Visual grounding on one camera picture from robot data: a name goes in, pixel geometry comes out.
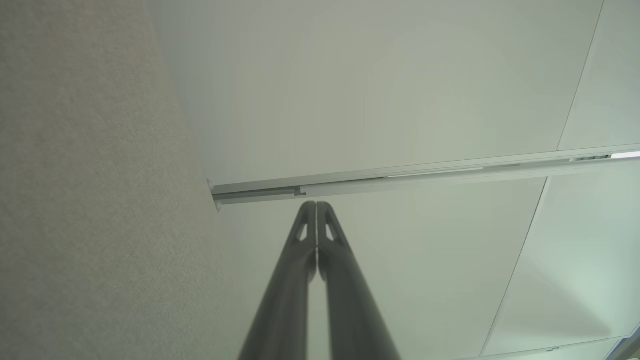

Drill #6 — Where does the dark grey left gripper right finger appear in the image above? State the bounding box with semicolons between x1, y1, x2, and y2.
316;201;401;360

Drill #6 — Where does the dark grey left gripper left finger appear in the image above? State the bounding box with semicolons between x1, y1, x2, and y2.
239;201;318;360

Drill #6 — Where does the grey fabric sofa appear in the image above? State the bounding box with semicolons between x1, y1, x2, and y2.
0;0;237;360

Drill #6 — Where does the grey metal partition post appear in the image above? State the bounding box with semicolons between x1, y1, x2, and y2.
206;143;640;213

